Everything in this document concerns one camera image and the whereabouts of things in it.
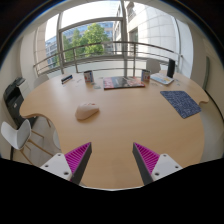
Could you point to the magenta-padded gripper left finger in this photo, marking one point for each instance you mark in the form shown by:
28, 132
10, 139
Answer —
60, 165

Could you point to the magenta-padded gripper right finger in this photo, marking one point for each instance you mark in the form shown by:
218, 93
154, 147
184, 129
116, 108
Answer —
165, 165

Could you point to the beige computer mouse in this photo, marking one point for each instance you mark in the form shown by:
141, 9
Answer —
86, 111

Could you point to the blue patterned mouse pad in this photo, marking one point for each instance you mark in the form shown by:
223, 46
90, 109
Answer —
181, 103

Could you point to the white chair with wooden legs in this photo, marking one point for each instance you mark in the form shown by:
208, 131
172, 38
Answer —
15, 133

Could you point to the black printer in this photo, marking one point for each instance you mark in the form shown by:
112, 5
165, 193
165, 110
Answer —
13, 96

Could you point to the small dark blue stapler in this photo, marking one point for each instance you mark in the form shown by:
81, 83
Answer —
66, 79

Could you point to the light blue cover magazine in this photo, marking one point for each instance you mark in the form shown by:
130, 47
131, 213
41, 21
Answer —
161, 78

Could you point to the red cover magazine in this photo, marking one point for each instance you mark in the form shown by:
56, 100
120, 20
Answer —
122, 82

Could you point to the white printed can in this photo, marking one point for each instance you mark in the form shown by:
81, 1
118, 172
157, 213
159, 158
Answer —
88, 76

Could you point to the black cylinder bottle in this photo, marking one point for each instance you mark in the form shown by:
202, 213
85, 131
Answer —
171, 68

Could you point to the metal balcony railing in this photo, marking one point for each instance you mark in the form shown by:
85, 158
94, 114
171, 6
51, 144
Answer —
100, 44

